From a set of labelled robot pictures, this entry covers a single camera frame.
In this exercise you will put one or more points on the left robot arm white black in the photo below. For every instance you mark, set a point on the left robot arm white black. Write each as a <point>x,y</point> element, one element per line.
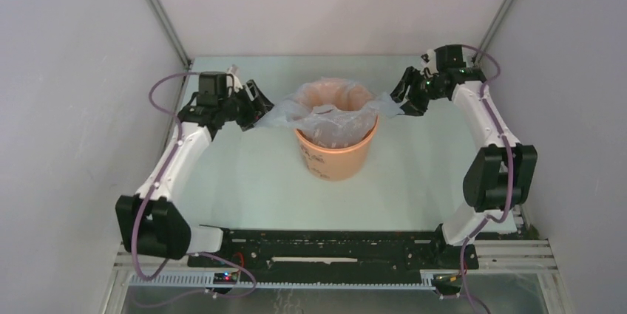
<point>149,220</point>

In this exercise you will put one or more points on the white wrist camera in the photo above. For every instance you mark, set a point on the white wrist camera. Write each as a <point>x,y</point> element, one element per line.
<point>429,63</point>
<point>233,83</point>

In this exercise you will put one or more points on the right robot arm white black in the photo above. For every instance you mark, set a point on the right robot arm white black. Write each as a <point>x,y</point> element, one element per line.
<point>501,173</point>

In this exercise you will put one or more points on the white slotted cable duct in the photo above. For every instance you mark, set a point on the white slotted cable duct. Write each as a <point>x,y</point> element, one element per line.
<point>206,279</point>

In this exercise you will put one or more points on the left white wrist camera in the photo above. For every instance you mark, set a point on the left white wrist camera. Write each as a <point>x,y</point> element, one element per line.
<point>233,83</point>

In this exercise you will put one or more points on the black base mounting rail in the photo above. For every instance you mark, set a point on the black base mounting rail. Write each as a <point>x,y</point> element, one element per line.
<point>354,256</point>

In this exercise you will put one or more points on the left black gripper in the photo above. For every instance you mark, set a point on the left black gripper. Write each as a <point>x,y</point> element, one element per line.
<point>256,108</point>

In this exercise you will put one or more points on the light blue plastic trash bag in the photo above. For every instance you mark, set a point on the light blue plastic trash bag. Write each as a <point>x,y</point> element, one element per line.
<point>333,113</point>

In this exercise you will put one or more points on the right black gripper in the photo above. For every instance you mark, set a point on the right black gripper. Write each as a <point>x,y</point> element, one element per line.
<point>415,107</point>

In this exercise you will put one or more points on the orange plastic trash bin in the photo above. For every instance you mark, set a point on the orange plastic trash bin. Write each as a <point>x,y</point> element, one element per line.
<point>334,164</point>

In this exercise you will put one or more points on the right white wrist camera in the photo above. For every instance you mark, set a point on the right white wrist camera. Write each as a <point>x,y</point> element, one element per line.
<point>429,63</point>

